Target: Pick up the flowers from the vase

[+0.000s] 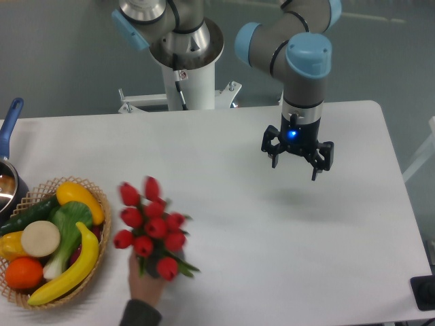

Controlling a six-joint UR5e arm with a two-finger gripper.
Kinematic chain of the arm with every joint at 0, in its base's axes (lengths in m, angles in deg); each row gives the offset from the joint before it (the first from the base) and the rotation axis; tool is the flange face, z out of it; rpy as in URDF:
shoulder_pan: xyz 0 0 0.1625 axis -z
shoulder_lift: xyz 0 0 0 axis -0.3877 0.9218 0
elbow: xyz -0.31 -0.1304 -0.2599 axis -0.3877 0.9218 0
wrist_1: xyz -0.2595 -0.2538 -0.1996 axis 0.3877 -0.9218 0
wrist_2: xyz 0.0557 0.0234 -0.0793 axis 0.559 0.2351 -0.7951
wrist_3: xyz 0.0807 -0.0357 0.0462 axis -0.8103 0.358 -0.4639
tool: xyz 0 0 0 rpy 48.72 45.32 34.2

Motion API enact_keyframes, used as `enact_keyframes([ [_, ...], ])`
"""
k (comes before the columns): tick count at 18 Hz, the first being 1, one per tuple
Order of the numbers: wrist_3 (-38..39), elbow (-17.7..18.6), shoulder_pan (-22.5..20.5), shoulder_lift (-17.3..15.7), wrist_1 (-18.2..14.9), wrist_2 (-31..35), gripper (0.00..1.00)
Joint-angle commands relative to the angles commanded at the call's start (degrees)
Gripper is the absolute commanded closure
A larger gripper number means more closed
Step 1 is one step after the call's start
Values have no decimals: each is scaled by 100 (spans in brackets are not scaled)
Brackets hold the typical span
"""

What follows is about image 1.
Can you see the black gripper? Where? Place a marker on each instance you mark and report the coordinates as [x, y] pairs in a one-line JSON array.
[[300, 140]]

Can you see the red tulip bouquet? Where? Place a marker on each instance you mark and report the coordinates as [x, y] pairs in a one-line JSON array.
[[151, 229]]

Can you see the dark grey ribbed vase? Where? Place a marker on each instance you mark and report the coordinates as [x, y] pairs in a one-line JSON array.
[[170, 271]]

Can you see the grey sleeved forearm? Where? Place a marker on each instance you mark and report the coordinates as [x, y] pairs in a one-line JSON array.
[[139, 313]]

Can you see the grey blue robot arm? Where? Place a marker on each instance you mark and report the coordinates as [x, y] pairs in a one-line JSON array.
[[295, 51]]

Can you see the person's hand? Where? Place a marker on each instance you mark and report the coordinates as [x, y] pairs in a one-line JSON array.
[[144, 288]]

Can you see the black device at edge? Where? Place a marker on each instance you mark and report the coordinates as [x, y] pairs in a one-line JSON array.
[[423, 291]]

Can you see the yellow banana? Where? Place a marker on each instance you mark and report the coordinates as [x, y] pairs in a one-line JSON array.
[[74, 275]]

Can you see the green bok choy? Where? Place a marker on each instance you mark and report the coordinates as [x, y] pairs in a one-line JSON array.
[[65, 218]]

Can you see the woven wicker basket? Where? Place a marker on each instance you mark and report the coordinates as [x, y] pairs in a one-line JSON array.
[[35, 196]]

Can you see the dark green cucumber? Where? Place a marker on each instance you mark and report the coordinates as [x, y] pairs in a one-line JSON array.
[[37, 212]]

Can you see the beige round disc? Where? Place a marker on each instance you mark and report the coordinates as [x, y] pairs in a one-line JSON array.
[[40, 239]]

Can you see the orange fruit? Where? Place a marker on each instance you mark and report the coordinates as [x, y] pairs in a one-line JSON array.
[[24, 273]]

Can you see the yellow bell pepper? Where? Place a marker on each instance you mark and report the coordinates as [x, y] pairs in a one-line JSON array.
[[11, 246]]

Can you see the white frame at right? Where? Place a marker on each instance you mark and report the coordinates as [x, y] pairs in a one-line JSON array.
[[422, 154]]

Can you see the blue handled saucepan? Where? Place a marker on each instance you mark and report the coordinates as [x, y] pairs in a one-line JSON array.
[[13, 188]]

